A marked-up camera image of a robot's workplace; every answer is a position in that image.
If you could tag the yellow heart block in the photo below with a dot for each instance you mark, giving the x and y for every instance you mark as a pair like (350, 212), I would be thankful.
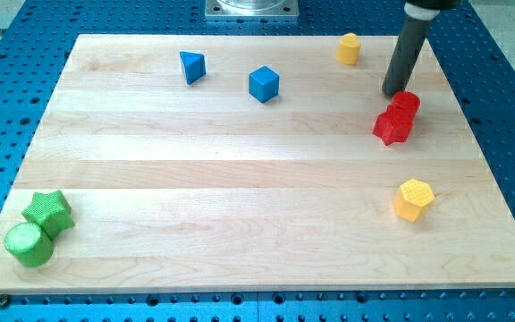
(348, 49)

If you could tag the blue cube block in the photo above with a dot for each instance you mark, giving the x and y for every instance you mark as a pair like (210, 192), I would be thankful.
(264, 84)

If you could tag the wooden board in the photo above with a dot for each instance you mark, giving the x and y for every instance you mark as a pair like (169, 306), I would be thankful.
(202, 188)

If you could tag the blue triangle block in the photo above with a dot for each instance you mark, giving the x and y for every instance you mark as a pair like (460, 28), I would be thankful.
(193, 66)

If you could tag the red star block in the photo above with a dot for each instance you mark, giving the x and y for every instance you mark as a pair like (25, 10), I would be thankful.
(394, 125)

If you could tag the yellow hexagon block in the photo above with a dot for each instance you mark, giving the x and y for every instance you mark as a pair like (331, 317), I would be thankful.
(412, 199)

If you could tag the red cylinder block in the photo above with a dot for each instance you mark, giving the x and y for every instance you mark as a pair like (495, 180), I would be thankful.
(406, 104)

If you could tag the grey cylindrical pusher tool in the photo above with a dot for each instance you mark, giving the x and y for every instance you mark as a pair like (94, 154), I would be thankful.
(420, 15)

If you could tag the green star block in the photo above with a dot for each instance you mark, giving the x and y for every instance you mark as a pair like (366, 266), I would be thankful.
(50, 211)

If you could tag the green cylinder block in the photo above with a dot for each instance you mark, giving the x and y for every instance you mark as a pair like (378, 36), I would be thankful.
(29, 244)

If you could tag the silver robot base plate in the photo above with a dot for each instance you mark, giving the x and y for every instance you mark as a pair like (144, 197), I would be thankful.
(245, 9)

